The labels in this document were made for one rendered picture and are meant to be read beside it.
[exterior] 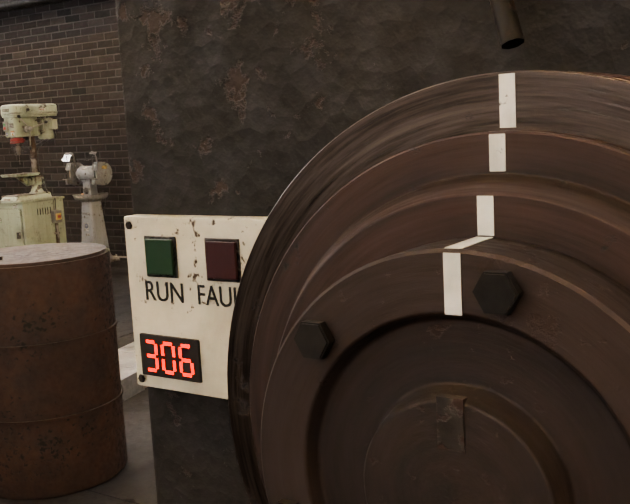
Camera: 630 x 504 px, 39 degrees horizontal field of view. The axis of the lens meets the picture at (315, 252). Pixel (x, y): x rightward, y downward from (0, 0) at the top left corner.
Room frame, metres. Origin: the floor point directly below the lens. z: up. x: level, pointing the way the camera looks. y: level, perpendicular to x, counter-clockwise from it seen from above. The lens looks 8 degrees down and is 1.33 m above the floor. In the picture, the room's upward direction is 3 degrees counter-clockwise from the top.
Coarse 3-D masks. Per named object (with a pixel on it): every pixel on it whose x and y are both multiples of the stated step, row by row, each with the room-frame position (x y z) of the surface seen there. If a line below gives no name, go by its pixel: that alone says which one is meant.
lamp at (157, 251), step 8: (144, 240) 0.89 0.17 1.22; (152, 240) 0.89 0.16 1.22; (160, 240) 0.88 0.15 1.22; (168, 240) 0.87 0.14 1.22; (152, 248) 0.89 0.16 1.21; (160, 248) 0.88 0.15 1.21; (168, 248) 0.87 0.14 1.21; (152, 256) 0.89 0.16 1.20; (160, 256) 0.88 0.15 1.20; (168, 256) 0.87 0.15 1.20; (152, 264) 0.89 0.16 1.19; (160, 264) 0.88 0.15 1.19; (168, 264) 0.88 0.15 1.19; (152, 272) 0.89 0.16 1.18; (160, 272) 0.88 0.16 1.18; (168, 272) 0.88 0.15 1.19
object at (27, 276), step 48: (0, 288) 3.11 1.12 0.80; (48, 288) 3.14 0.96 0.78; (96, 288) 3.28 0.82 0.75; (0, 336) 3.12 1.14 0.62; (48, 336) 3.14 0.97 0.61; (96, 336) 3.26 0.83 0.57; (0, 384) 3.12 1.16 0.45; (48, 384) 3.13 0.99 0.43; (96, 384) 3.24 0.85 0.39; (0, 432) 3.13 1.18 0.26; (48, 432) 3.13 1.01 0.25; (96, 432) 3.23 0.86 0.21; (0, 480) 3.14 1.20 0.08; (48, 480) 3.12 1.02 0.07; (96, 480) 3.21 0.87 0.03
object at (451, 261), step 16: (512, 80) 0.54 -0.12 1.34; (512, 96) 0.54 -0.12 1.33; (512, 112) 0.54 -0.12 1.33; (496, 144) 0.53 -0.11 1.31; (496, 160) 0.53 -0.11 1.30; (480, 208) 0.51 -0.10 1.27; (480, 224) 0.51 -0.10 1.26; (480, 240) 0.50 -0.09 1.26; (448, 256) 0.47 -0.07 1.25; (448, 272) 0.47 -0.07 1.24; (448, 288) 0.47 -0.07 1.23; (448, 304) 0.47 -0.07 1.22
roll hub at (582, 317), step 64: (512, 256) 0.46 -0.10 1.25; (320, 320) 0.52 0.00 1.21; (384, 320) 0.50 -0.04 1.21; (448, 320) 0.48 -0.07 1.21; (512, 320) 0.45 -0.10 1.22; (576, 320) 0.43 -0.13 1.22; (320, 384) 0.52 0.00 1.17; (384, 384) 0.51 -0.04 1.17; (448, 384) 0.48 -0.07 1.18; (512, 384) 0.46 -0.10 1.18; (576, 384) 0.44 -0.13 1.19; (320, 448) 0.53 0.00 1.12; (384, 448) 0.49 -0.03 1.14; (448, 448) 0.47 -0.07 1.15; (512, 448) 0.45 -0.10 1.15; (576, 448) 0.44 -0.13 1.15
